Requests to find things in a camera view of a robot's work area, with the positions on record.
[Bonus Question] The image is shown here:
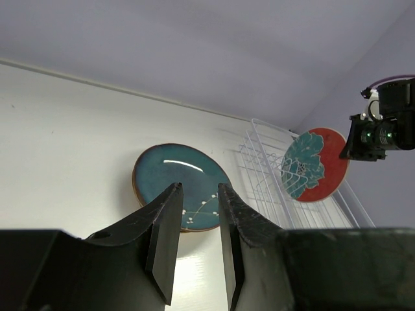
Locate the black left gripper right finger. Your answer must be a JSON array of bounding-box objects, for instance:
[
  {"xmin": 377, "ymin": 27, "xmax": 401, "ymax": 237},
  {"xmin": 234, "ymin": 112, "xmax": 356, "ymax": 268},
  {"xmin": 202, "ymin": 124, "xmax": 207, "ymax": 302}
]
[{"xmin": 218, "ymin": 183, "xmax": 414, "ymax": 310}]

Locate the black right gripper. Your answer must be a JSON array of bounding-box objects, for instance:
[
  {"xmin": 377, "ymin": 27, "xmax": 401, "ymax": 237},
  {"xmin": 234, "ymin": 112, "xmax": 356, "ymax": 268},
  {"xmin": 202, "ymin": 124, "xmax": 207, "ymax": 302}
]
[{"xmin": 339, "ymin": 77, "xmax": 414, "ymax": 161}]

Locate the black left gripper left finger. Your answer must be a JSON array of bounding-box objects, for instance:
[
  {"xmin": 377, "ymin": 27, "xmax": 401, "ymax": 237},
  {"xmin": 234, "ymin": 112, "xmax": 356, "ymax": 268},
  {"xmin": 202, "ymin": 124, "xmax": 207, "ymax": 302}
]
[{"xmin": 1, "ymin": 183, "xmax": 184, "ymax": 310}]

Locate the red and teal plate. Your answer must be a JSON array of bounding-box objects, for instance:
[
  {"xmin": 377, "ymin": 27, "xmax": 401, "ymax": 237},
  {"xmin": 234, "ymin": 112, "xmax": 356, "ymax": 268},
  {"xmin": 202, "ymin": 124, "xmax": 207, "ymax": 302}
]
[{"xmin": 281, "ymin": 128, "xmax": 349, "ymax": 203}]

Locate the dark teal glazed plate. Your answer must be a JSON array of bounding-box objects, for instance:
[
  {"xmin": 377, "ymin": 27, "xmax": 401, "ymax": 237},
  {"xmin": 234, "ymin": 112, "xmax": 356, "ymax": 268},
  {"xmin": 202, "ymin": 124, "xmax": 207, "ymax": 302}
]
[{"xmin": 135, "ymin": 143, "xmax": 231, "ymax": 232}]

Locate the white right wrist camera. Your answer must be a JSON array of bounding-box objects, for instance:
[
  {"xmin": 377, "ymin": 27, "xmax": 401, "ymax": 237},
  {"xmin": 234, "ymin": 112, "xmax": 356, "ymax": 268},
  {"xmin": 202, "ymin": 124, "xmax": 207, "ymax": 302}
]
[{"xmin": 360, "ymin": 87, "xmax": 383, "ymax": 122}]

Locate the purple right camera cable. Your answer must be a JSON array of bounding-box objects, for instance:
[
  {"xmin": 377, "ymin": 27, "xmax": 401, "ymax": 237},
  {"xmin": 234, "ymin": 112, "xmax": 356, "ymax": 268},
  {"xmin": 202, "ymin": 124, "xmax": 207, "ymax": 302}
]
[{"xmin": 369, "ymin": 74, "xmax": 415, "ymax": 90}]

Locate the white wire dish rack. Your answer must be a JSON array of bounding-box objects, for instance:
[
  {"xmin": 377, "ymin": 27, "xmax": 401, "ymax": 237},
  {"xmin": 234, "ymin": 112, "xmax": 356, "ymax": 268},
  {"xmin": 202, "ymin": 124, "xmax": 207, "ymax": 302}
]
[{"xmin": 239, "ymin": 119, "xmax": 375, "ymax": 229}]

